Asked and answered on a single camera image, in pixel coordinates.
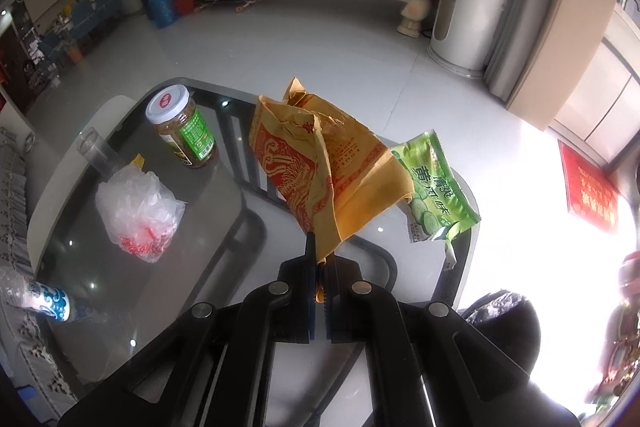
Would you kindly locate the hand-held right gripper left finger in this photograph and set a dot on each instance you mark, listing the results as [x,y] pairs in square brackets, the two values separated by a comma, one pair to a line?
[312,307]

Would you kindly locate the glass coffee table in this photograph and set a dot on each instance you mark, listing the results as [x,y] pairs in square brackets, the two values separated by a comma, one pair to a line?
[210,257]

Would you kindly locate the red doormat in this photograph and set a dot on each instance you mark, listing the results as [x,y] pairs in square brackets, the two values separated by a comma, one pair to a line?
[590,187]

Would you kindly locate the white sink cabinet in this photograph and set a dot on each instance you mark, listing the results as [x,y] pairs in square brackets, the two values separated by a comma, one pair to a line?
[610,97]

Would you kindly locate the round bin with black liner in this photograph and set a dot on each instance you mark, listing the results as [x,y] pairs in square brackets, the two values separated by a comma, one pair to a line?
[510,332]

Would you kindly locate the group of potted plants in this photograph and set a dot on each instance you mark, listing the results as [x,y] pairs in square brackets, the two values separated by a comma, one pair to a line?
[625,332]

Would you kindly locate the clear plastic cup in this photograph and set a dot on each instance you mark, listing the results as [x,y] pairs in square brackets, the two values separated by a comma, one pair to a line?
[100,154]

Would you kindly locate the orange paper bag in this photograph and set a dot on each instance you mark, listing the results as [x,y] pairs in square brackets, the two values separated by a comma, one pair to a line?
[320,167]

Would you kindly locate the blue woven bag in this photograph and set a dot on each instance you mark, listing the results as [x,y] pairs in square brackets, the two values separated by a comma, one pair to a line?
[160,7]

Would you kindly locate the plastic bottle blue label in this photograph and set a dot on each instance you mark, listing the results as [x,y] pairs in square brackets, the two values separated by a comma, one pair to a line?
[45,299]

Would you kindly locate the white plastic bag red print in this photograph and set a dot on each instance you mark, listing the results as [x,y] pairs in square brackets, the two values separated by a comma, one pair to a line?
[135,212]

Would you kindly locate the glass jar green label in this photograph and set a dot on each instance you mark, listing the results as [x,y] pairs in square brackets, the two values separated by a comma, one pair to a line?
[192,137]

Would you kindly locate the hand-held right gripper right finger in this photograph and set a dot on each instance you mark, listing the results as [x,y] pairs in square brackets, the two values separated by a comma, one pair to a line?
[327,317]

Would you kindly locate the yellow snack wrapper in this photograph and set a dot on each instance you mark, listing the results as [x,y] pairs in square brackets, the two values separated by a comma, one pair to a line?
[138,163]

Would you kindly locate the green snack packet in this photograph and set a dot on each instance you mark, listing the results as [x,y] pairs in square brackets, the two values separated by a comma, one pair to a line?
[440,192]

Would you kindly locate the red bucket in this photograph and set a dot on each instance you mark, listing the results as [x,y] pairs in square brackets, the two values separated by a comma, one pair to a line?
[184,6]

